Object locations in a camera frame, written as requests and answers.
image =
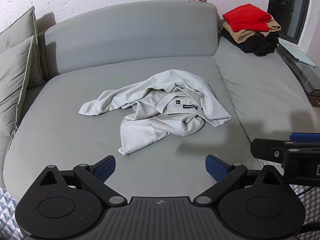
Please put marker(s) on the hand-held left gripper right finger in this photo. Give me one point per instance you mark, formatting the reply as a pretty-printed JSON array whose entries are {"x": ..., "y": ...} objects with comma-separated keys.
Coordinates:
[{"x": 215, "y": 168}]

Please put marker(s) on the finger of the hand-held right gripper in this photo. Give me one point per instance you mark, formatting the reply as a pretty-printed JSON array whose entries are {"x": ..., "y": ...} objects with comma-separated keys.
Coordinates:
[
  {"x": 303, "y": 137},
  {"x": 265, "y": 148}
]

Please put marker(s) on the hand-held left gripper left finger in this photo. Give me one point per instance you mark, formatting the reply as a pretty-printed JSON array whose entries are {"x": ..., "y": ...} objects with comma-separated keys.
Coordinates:
[{"x": 105, "y": 168}]

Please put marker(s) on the light grey shirt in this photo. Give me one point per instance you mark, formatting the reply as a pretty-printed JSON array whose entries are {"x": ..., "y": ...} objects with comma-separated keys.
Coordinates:
[{"x": 160, "y": 110}]

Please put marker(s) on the black white houndstooth cloth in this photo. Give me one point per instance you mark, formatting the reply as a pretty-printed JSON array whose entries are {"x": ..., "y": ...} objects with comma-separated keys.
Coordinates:
[{"x": 308, "y": 200}]

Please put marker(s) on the glass side table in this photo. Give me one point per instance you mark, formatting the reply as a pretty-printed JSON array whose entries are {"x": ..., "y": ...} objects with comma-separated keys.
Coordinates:
[{"x": 300, "y": 72}]

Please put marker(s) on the pale green paper sheet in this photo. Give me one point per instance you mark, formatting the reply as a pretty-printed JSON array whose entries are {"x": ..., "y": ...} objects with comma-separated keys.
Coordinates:
[{"x": 297, "y": 52}]

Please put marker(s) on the black folded garment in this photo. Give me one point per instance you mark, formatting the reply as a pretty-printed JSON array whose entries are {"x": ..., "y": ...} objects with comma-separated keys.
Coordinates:
[{"x": 260, "y": 43}]

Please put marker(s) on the blue white patterned cloth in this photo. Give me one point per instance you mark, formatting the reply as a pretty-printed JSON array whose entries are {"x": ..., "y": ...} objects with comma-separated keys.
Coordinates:
[{"x": 6, "y": 210}]

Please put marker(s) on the grey sofa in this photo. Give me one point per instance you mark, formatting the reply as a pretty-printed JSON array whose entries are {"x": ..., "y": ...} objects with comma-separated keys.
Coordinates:
[{"x": 125, "y": 55}]

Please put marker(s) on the tan folded garment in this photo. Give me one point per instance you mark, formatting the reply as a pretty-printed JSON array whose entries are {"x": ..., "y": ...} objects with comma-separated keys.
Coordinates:
[{"x": 242, "y": 33}]

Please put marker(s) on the red folded garment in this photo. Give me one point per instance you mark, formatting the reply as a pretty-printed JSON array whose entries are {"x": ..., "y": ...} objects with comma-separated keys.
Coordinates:
[{"x": 247, "y": 17}]

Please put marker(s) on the large grey cushion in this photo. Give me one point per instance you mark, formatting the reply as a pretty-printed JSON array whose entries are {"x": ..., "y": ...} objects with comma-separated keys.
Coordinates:
[{"x": 17, "y": 27}]

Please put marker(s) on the dark window frame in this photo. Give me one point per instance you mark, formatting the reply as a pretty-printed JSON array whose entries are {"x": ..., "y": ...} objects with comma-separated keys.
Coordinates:
[{"x": 285, "y": 5}]

